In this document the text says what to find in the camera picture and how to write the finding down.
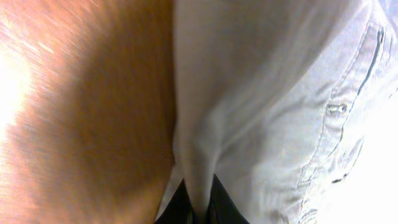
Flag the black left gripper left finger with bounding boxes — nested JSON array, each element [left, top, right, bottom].
[[154, 180, 196, 224]]

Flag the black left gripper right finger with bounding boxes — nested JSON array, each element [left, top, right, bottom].
[[206, 174, 249, 224]]

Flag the grey shorts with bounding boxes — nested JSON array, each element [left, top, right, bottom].
[[155, 0, 397, 223]]

